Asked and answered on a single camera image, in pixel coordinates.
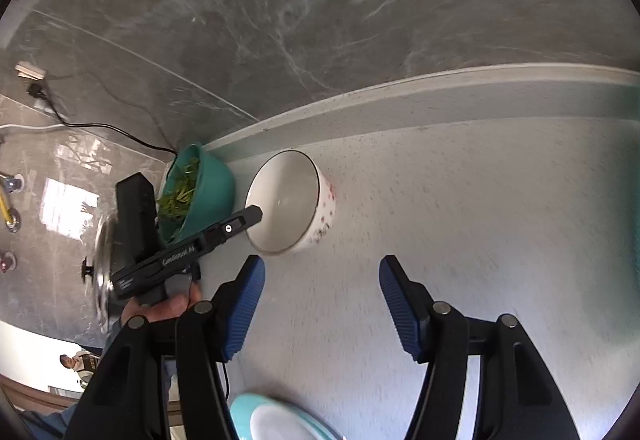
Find chopped greens in small basket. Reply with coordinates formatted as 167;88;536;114
158;157;200;225

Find steel pot lid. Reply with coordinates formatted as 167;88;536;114
80;212;125;334

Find person's left hand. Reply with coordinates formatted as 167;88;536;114
120;282;203;325

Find black power cable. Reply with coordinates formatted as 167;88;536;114
27;82;179;154

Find small floral white bowl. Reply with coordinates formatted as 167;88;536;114
245;150;336;256

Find small green vegetable basket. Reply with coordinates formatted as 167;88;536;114
157;143;235;245

